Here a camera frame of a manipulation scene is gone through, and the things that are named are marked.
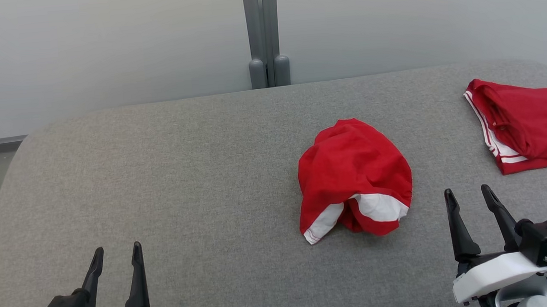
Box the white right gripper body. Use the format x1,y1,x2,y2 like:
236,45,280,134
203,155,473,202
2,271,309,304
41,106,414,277
450,248,547,306

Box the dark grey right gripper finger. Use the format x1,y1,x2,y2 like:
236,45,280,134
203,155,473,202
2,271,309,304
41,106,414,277
480,182,524,254
443,186,483,264

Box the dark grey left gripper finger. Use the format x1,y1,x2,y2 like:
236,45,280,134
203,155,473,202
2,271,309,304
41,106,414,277
71,247,109,307
120,240,151,307

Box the red jersey with white trim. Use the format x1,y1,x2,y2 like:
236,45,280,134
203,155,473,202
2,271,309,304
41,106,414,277
462,73,547,178

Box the red shorts with white stripe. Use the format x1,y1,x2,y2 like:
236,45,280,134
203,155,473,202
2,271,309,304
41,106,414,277
292,114,417,246

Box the grey fabric sofa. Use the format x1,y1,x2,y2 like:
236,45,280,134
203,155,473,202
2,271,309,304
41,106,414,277
0,56,547,307

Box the grey partition post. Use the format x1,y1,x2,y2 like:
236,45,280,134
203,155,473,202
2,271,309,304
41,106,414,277
241,0,293,90

